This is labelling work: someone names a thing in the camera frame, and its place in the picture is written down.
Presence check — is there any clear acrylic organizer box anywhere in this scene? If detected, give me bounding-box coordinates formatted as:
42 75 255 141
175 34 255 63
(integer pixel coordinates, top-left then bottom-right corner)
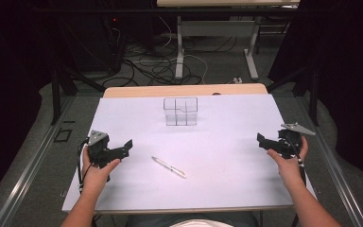
163 96 199 127

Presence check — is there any dark curtain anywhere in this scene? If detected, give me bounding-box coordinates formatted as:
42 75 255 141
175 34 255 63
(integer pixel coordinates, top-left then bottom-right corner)
0 0 58 209
268 0 363 187

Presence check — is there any metal floor rail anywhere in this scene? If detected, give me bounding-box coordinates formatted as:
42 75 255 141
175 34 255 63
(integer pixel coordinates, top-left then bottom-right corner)
0 94 77 227
291 94 363 227

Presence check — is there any white table mat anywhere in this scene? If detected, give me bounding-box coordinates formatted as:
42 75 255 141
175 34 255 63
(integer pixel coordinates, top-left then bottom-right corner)
61 93 318 213

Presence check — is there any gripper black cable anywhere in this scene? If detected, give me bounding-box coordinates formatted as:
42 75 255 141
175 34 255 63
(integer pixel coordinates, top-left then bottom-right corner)
76 138 93 194
284 134 308 187

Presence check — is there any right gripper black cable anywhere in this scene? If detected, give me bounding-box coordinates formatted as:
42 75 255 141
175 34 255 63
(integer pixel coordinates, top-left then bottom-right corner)
284 134 308 187

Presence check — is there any white pen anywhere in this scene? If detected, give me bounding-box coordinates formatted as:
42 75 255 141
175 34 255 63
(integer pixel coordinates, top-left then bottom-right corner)
150 155 187 180

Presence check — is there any person's clothing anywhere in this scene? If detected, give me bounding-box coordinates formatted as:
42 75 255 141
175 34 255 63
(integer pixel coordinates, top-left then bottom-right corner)
126 212 261 227

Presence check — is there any black computer tower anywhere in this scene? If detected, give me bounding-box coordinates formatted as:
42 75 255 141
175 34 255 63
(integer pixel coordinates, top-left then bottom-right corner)
102 14 126 76

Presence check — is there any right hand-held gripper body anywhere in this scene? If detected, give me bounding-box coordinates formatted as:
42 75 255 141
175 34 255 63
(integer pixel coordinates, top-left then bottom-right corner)
263 122 317 161

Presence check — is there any wooden table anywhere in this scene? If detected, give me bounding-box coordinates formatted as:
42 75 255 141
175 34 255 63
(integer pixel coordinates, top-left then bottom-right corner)
102 82 269 99

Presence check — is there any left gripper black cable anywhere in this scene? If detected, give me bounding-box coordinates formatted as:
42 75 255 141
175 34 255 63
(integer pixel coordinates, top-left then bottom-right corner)
76 138 93 194

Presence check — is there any black metal stand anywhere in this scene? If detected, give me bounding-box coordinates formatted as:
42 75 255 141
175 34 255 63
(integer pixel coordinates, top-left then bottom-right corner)
49 61 107 126
266 62 320 128

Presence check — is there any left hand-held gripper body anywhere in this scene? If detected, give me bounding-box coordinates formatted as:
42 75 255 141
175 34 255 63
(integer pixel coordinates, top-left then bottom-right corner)
87 130 130 169

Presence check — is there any person's right hand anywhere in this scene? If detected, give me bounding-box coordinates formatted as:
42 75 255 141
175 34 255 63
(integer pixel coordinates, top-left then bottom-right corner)
267 135 309 187

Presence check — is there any tangle of floor cables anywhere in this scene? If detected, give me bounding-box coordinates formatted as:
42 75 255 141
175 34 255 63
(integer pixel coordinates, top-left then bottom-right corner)
101 15 239 88

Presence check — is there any person's left hand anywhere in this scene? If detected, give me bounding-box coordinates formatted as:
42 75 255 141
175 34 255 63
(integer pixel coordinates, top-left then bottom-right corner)
80 146 122 194

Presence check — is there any white desk with metal legs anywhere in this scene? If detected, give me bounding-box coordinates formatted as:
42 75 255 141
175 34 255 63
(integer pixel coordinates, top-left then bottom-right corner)
156 0 301 80

